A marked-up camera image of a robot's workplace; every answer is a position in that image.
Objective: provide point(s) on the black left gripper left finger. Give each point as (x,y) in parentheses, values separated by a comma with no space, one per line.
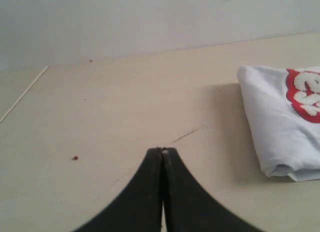
(139,205)

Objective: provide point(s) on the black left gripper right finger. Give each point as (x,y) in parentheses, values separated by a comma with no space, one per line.
(188,206)

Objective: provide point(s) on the white t-shirt red lettering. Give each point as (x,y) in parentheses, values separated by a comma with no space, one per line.
(282,107)

